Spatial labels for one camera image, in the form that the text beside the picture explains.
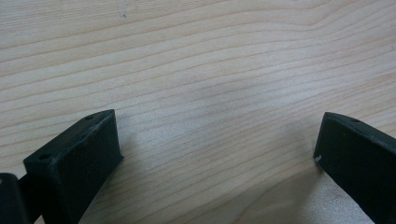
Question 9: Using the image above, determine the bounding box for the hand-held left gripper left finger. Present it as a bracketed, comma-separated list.
[22, 108, 124, 224]

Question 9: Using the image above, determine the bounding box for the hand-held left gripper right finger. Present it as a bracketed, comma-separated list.
[313, 111, 396, 224]

